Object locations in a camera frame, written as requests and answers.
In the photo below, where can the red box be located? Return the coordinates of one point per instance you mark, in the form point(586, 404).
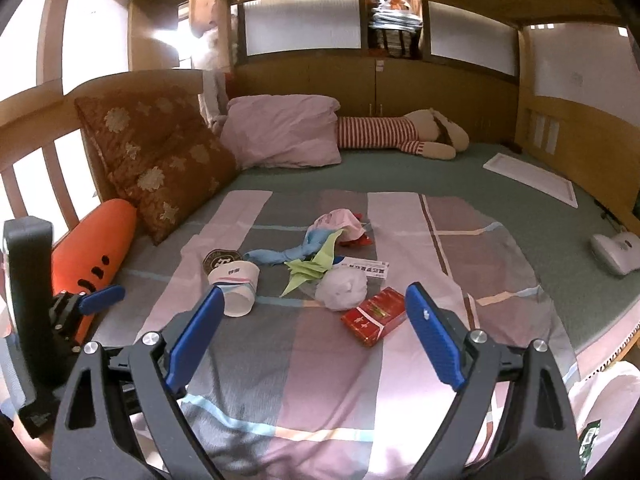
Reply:
point(372, 317)

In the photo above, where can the light blue cloth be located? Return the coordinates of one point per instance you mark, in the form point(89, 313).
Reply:
point(310, 246)

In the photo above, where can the striped plush toy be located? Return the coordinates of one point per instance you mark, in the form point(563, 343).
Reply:
point(375, 132)

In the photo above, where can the pink grey patchwork blanket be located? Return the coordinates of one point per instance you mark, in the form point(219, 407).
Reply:
point(325, 385)

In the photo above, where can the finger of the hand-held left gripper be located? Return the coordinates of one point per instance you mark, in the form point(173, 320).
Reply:
point(102, 297)

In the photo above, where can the small red wrapper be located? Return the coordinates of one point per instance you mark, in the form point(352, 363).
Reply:
point(357, 241)

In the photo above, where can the green bed sheet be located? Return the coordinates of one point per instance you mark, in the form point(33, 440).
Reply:
point(550, 220)

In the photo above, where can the white paper cup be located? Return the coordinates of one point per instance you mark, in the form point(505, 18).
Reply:
point(235, 292)

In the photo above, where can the pink cloth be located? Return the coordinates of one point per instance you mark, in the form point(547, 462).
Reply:
point(340, 222)

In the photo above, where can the green folded paper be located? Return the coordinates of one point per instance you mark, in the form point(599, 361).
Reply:
point(310, 271)

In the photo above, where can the white plastic basket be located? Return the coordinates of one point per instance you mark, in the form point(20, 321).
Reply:
point(615, 400)

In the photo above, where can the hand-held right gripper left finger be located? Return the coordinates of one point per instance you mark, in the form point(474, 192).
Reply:
point(192, 340)

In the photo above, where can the stack of books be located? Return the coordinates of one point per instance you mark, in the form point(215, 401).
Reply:
point(395, 12)

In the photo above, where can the wooden bed frame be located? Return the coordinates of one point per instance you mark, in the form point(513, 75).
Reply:
point(450, 100)

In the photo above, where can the grey white cloth bundle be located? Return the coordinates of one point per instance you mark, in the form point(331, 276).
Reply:
point(214, 100)

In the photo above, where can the white flat board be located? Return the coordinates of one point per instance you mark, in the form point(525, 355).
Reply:
point(530, 177)

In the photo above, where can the brown floral pillow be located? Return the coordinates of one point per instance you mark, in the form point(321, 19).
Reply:
point(150, 160)

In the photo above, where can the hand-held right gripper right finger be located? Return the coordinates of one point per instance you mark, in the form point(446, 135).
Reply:
point(435, 340)

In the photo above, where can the wooden wardrobe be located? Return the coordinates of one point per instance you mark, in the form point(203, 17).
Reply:
point(155, 35)

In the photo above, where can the white tissue ball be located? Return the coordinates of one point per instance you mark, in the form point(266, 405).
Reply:
point(340, 287)

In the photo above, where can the white handheld appliance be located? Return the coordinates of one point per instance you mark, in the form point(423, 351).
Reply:
point(615, 252)

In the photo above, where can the pink pillow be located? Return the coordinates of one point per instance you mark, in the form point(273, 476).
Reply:
point(285, 132)

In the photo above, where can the frosted glass panel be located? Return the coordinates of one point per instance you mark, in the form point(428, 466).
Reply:
point(300, 25)
point(472, 37)

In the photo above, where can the pale plush toy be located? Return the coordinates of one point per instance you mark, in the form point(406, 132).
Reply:
point(215, 40)

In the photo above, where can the white blue box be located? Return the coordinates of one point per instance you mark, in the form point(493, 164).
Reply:
point(365, 266)

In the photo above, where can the orange carrot plush pillow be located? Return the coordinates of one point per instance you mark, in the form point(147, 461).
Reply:
point(100, 240)

